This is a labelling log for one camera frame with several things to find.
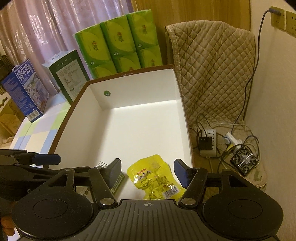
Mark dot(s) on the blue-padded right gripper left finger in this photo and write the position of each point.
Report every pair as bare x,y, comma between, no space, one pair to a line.
95,175

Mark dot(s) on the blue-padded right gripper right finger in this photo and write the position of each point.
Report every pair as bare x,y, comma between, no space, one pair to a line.
189,177

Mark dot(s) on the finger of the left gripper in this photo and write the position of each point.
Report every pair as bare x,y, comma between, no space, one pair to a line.
46,159

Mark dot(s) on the green and white leaflet packet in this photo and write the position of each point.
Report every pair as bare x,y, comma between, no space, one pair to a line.
112,177

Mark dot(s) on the yellow snack pouch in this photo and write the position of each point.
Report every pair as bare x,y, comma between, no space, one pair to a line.
153,175

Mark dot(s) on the checkered bed sheet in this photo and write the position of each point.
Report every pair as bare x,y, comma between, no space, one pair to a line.
39,135

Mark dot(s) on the white power strip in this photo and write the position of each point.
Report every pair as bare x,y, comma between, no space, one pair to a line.
208,143

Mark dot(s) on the white plug adapter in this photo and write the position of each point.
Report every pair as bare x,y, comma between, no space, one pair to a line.
230,140

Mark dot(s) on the brown and white cardboard box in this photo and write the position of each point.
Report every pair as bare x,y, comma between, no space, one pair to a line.
129,116

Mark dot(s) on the black square fan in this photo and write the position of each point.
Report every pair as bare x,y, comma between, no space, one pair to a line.
244,161

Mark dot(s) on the blue milk carton box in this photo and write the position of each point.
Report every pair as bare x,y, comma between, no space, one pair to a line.
27,90

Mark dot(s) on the stacked cardboard boxes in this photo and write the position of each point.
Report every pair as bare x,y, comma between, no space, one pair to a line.
11,115

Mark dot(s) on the green cow milk carton box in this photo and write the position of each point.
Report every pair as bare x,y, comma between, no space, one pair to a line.
67,71

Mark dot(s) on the beige quilted cover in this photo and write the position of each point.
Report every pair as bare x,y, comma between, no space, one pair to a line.
213,63

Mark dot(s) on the green tissue pack bundle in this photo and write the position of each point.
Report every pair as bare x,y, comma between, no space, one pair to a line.
121,44

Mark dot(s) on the wall socket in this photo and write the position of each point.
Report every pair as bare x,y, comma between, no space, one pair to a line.
283,20

